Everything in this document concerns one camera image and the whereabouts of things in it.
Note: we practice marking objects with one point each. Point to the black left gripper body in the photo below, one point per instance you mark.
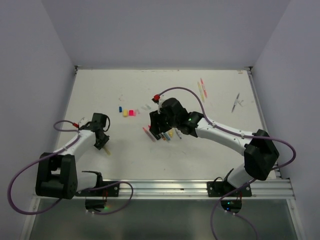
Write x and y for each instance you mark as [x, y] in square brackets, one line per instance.
[101, 142]

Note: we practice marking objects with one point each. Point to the left aluminium side rail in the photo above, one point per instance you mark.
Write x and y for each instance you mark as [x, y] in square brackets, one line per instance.
[60, 93]

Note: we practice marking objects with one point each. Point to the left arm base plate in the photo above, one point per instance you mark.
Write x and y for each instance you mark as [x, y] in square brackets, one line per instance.
[108, 189]

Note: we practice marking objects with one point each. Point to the right aluminium side rail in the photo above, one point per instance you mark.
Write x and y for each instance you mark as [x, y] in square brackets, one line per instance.
[277, 172]

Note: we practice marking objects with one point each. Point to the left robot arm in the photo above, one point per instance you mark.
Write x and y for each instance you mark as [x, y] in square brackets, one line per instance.
[57, 175]

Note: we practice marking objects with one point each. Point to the clear purple pen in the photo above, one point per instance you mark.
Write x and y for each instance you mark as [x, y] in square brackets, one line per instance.
[235, 102]

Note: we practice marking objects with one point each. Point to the pink highlighter cap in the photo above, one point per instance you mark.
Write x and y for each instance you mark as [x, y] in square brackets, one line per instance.
[132, 113]

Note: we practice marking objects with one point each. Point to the yellow highlighter cap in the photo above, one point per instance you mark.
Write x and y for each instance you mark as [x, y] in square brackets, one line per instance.
[125, 113]

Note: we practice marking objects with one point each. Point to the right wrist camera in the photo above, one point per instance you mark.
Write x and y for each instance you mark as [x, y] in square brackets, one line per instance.
[160, 102]

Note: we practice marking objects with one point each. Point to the pale yellow pen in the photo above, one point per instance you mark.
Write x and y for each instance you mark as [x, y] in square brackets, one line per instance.
[107, 151]

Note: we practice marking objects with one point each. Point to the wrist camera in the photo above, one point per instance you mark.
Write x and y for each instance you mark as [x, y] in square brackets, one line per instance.
[83, 121]
[160, 102]

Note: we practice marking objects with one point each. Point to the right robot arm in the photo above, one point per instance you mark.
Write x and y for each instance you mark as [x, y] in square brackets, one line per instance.
[259, 152]

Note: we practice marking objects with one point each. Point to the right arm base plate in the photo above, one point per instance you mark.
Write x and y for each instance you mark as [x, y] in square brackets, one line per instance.
[219, 187]

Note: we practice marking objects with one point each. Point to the aluminium side rail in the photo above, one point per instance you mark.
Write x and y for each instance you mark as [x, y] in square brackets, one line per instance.
[277, 172]
[60, 93]

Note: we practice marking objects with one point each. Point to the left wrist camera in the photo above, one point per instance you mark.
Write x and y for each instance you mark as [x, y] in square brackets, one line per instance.
[83, 121]

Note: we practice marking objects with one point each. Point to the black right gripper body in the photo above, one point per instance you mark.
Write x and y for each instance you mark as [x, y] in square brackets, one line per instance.
[172, 122]

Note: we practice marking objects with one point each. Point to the thin yellow pen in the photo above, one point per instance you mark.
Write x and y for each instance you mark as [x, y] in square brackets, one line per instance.
[201, 91]

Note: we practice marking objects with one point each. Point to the thin orange pen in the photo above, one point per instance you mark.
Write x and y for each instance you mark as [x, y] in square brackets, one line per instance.
[203, 88]

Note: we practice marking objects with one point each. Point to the blue capped white pen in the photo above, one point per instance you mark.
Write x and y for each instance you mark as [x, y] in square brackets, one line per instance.
[177, 133]

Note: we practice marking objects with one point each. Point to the yellow highlighter pen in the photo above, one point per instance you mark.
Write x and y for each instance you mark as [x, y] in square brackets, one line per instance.
[170, 133]

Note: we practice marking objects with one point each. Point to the clear blue pen cap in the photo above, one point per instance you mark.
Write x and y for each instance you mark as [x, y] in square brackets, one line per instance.
[146, 107]

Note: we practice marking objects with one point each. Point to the aluminium front rail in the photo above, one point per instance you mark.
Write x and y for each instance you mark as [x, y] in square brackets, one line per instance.
[274, 189]

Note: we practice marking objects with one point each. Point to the pink clear pen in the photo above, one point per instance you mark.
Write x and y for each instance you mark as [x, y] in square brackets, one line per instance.
[149, 134]

